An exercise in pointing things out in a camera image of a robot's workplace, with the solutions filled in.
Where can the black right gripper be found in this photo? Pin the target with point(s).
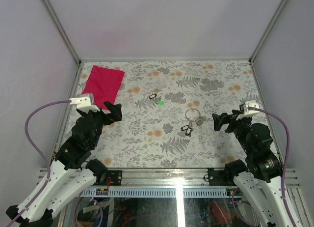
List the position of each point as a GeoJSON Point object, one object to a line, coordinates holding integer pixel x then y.
{"type": "Point", "coordinates": [219, 119]}

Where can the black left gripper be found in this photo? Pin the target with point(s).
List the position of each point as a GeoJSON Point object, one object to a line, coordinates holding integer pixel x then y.
{"type": "Point", "coordinates": [115, 109]}

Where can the large silver keyring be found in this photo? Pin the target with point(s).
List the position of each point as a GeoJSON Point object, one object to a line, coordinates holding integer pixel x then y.
{"type": "Point", "coordinates": [195, 116]}

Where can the black key tag white label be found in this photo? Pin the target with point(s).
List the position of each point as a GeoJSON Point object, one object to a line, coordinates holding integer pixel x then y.
{"type": "Point", "coordinates": [189, 131]}

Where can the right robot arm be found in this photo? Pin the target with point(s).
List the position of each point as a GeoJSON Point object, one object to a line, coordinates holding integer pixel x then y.
{"type": "Point", "coordinates": [261, 176]}

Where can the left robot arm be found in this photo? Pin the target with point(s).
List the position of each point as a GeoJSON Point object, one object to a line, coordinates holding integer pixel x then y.
{"type": "Point", "coordinates": [71, 171]}

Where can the magenta cloth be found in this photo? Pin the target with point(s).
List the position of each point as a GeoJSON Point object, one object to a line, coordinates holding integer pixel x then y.
{"type": "Point", "coordinates": [104, 84]}

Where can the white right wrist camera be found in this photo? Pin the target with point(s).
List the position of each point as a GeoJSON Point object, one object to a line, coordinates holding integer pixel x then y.
{"type": "Point", "coordinates": [248, 109]}

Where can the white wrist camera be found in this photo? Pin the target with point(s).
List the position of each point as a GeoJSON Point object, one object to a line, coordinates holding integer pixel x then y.
{"type": "Point", "coordinates": [85, 103]}
{"type": "Point", "coordinates": [248, 109]}

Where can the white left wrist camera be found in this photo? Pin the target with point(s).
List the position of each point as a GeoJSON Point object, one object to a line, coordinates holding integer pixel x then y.
{"type": "Point", "coordinates": [85, 103]}

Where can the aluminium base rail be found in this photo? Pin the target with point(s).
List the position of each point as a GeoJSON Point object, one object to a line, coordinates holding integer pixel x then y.
{"type": "Point", "coordinates": [199, 183]}

